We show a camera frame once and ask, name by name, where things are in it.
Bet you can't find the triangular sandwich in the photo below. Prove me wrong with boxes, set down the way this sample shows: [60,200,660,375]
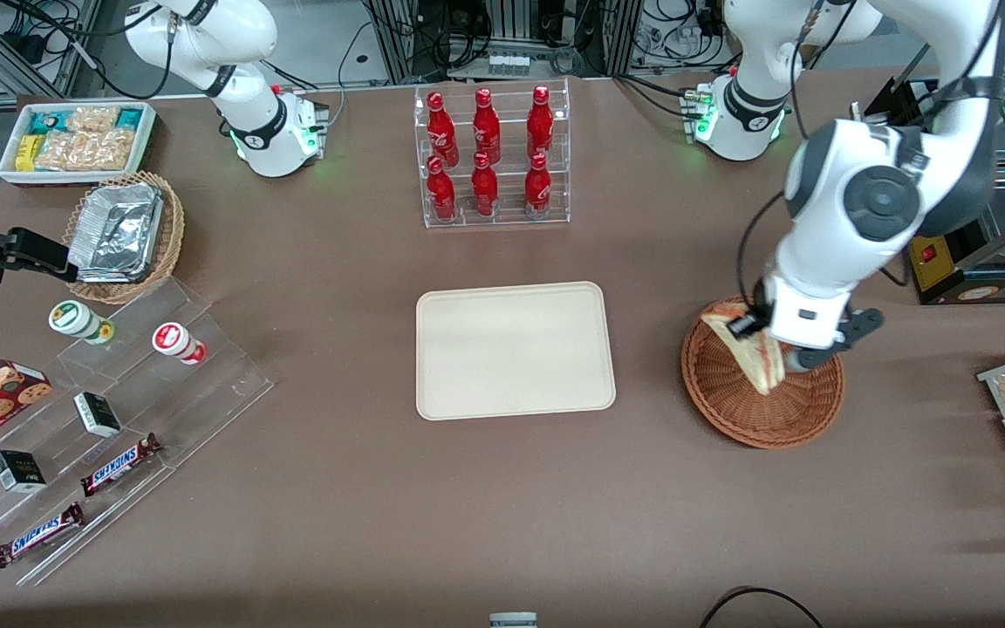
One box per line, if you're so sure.
[700,301,788,396]

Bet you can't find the brown wicker basket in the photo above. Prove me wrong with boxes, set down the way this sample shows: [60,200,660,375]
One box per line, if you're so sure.
[680,295,845,450]

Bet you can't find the aluminium foil tray stack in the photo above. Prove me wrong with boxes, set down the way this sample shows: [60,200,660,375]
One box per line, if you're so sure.
[66,181,165,284]

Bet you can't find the light wicker basket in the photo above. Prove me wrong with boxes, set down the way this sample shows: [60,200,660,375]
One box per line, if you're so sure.
[62,170,186,305]

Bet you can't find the cream plastic tray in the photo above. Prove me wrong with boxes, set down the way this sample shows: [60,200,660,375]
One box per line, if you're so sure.
[415,281,617,422]

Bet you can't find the green lid cup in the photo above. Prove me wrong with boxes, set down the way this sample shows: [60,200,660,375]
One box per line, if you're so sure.
[48,300,115,345]

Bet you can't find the black food warmer machine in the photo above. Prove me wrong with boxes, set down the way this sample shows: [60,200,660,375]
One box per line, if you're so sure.
[851,17,1005,306]

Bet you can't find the small dark green box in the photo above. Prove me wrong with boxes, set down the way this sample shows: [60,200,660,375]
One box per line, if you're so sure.
[0,449,47,494]
[73,392,123,439]

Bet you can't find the clear cracker bag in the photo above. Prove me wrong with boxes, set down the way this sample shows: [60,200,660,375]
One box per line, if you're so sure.
[35,129,137,172]
[66,105,121,137]

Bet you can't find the red lid cup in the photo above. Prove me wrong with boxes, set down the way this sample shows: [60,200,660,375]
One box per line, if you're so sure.
[152,322,208,365]

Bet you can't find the Snickers chocolate bar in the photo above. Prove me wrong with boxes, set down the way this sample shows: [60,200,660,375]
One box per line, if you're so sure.
[0,502,85,570]
[79,433,163,498]

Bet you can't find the white rectangular snack bin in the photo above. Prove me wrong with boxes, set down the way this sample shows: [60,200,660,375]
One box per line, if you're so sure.
[0,100,158,187]

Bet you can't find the clear acrylic stepped display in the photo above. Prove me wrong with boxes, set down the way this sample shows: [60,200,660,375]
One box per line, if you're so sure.
[0,275,275,587]

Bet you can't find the red cola bottle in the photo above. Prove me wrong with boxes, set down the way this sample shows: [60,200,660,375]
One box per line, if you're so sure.
[472,87,502,167]
[471,151,499,217]
[427,91,460,168]
[427,155,457,222]
[526,85,555,160]
[524,152,552,219]

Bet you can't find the clear acrylic bottle rack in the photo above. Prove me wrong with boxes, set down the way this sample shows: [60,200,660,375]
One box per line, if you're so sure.
[414,77,571,229]

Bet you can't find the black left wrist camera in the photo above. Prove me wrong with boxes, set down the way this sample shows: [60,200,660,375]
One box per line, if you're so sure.
[727,305,770,339]

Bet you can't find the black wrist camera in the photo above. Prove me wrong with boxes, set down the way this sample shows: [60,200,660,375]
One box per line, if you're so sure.
[727,305,770,339]
[0,225,79,285]

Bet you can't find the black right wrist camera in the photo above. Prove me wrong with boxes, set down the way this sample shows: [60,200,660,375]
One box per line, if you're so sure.
[0,225,79,285]

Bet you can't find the black cable loop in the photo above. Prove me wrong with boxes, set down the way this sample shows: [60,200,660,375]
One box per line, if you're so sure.
[699,586,826,628]

